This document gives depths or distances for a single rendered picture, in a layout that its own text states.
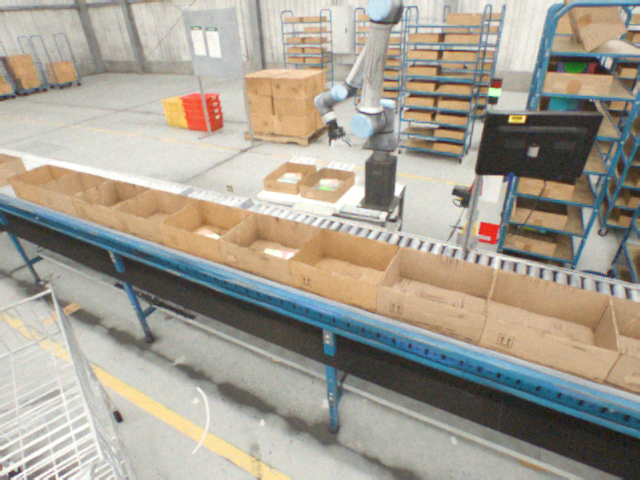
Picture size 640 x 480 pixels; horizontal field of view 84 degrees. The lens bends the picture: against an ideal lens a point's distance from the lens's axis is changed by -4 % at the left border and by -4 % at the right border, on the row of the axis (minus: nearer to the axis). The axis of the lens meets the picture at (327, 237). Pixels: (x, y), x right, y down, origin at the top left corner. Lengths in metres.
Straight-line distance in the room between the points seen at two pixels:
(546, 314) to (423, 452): 0.98
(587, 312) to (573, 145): 0.72
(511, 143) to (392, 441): 1.60
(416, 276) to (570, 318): 0.62
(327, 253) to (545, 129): 1.12
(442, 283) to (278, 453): 1.23
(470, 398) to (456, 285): 0.45
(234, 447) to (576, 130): 2.25
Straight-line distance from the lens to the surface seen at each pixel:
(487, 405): 1.67
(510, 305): 1.69
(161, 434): 2.44
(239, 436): 2.29
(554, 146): 1.90
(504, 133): 1.80
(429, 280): 1.69
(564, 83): 2.38
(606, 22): 2.39
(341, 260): 1.80
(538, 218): 2.62
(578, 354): 1.43
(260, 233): 2.00
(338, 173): 2.96
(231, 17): 6.11
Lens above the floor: 1.95
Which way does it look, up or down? 32 degrees down
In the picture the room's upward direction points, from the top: 2 degrees counter-clockwise
